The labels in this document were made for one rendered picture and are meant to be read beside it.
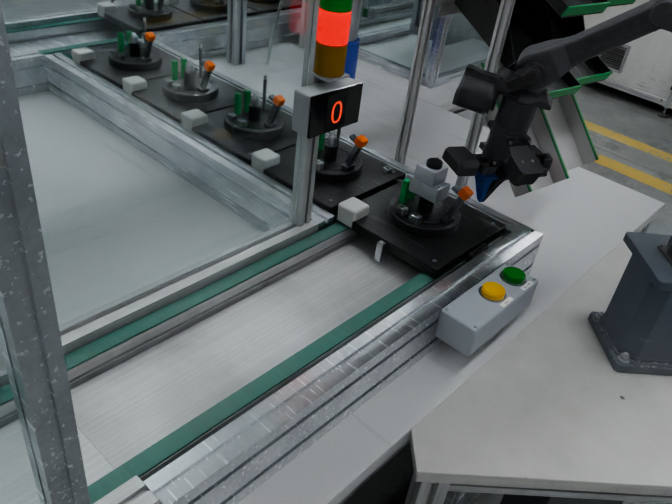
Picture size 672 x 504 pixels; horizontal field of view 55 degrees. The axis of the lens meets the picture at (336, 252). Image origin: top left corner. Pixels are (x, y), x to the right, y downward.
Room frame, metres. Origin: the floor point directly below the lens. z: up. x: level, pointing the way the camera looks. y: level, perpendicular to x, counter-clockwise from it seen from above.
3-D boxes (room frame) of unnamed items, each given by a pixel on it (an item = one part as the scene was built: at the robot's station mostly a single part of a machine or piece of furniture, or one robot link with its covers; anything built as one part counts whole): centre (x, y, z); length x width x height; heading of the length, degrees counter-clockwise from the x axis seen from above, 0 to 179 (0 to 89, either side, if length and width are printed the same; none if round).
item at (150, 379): (0.87, 0.05, 0.91); 0.84 x 0.28 x 0.10; 142
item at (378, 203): (1.09, -0.16, 0.96); 0.24 x 0.24 x 0.02; 52
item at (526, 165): (0.96, -0.28, 1.17); 0.07 x 0.07 x 0.06; 28
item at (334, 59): (1.01, 0.05, 1.28); 0.05 x 0.05 x 0.05
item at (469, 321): (0.89, -0.27, 0.93); 0.21 x 0.07 x 0.06; 142
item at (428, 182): (1.09, -0.15, 1.06); 0.08 x 0.04 x 0.07; 52
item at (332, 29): (1.01, 0.05, 1.33); 0.05 x 0.05 x 0.05
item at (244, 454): (0.78, -0.11, 0.91); 0.89 x 0.06 x 0.11; 142
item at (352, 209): (1.07, -0.02, 0.97); 0.05 x 0.05 x 0.04; 52
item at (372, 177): (1.25, 0.04, 1.01); 0.24 x 0.24 x 0.13; 52
